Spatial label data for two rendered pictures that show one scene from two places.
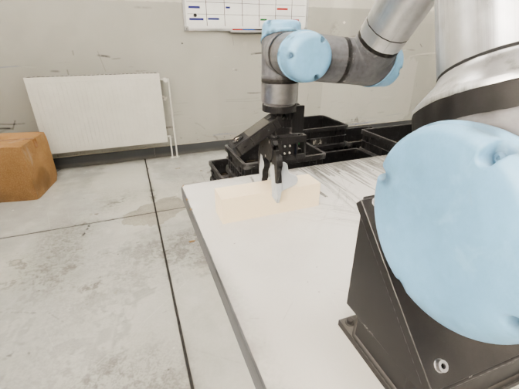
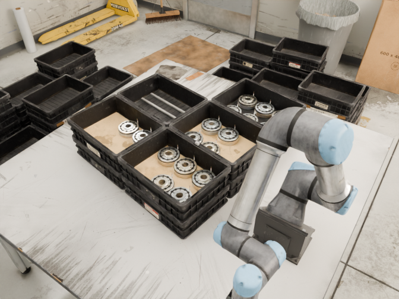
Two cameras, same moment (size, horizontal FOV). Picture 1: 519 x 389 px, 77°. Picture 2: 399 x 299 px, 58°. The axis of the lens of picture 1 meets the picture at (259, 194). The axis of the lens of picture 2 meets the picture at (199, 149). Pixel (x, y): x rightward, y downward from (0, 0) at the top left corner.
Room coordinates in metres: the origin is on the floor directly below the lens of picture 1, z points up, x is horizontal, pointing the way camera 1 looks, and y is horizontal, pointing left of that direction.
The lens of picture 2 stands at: (1.07, 0.29, 1.99)
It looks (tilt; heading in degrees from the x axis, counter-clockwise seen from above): 42 degrees down; 236
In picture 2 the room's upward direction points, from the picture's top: straight up
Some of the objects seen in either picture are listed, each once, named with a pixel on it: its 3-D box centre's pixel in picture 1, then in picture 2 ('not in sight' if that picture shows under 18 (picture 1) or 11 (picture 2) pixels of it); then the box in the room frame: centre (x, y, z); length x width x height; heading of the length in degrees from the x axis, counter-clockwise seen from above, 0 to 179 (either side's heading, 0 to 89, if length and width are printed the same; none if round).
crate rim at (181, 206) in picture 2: not in sight; (173, 164); (0.54, -0.68, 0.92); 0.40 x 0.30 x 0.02; 102
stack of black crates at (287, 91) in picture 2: not in sight; (275, 100); (-0.82, -1.38, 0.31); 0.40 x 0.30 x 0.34; 111
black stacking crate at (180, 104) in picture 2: not in sight; (162, 105); (0.34, -1.13, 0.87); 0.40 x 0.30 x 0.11; 102
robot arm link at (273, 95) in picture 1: (279, 93); not in sight; (0.69, -0.04, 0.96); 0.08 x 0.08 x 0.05
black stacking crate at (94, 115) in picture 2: not in sight; (117, 131); (0.63, -1.07, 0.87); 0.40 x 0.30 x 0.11; 102
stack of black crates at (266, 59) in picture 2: not in sight; (254, 66); (-1.04, -1.90, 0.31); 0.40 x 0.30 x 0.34; 111
